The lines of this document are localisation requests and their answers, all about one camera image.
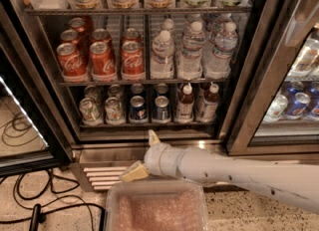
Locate rear right pepsi can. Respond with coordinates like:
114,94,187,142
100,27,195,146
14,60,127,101
155,84,168,97

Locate front left water bottle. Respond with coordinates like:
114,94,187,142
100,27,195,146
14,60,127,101
151,30,174,79

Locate green-white can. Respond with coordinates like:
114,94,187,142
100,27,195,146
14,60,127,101
79,98,102,125
108,85,124,101
84,86,102,105
105,97,123,121

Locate middle wire shelf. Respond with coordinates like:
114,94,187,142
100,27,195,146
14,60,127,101
59,78,228,87

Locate black cable on floor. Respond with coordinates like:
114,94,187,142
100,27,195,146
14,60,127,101
0,168,106,231

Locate front left coca-cola can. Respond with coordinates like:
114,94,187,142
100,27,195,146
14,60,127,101
57,43,87,77

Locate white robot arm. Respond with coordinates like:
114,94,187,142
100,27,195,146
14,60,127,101
120,130,319,214

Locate rear left pepsi can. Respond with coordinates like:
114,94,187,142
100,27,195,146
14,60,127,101
131,84,146,98

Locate second row left coke can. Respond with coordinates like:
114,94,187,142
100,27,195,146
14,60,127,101
60,29,81,48

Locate upper wire shelf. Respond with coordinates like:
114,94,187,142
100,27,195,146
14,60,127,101
25,6,252,16

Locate front right water bottle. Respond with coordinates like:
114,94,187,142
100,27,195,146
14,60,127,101
204,22,238,79

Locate blue pepsi can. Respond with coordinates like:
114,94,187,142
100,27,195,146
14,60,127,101
154,96,170,121
130,96,148,120

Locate front right coca-cola can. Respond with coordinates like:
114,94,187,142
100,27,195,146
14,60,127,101
121,41,145,75

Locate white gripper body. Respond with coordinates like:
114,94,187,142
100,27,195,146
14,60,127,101
144,142,181,177

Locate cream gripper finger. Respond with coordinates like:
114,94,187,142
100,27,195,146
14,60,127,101
120,161,150,182
149,129,160,146

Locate right glass fridge door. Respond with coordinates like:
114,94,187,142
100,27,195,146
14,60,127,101
218,0,319,159

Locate second row middle coke can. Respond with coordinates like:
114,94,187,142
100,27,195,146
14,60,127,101
91,28,113,48

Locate coca-cola can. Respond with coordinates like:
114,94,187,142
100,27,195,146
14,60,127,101
57,43,87,77
121,41,145,75
90,42,116,76

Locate open glass fridge door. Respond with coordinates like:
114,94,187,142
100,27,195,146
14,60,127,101
0,6,71,177

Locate left tea bottle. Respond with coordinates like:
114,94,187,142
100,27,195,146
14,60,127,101
175,84,194,122

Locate tea bottle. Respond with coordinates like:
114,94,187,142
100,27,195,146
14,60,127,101
196,84,219,122
175,84,194,122

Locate rear left water bottle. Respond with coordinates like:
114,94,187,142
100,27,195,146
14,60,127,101
160,18,175,39

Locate second row coke can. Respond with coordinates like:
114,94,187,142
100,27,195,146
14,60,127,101
122,28,142,43
91,28,113,48
60,29,81,48

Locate steel fridge base grille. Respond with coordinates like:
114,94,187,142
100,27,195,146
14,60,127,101
69,141,319,193

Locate right tea bottle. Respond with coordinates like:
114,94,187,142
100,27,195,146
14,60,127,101
196,84,219,122

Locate wire shelf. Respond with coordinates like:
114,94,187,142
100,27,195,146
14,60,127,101
25,6,252,16
80,121,215,128
59,78,228,87

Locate clear plastic bin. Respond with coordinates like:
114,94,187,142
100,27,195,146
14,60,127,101
104,180,208,231

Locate second row right coke can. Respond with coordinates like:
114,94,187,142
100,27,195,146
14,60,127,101
122,28,142,43

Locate front middle water bottle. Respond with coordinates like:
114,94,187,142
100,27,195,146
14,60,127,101
178,21,205,80

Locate front left green-white can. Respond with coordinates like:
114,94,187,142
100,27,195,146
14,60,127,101
79,98,102,125

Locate water bottle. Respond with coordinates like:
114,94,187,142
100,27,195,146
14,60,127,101
208,13,232,43
151,30,174,79
204,22,238,79
178,21,205,80
160,18,175,39

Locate rear left green-white can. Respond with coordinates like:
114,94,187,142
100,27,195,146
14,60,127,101
84,86,102,105

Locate bottom wire shelf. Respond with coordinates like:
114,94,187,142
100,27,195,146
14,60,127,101
80,121,215,128

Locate front middle coca-cola can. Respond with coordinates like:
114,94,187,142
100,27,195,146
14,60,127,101
90,42,116,76

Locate rear right water bottle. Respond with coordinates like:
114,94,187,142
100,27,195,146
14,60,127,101
208,13,232,43

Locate rear left coke can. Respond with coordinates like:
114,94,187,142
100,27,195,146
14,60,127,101
68,17,93,35

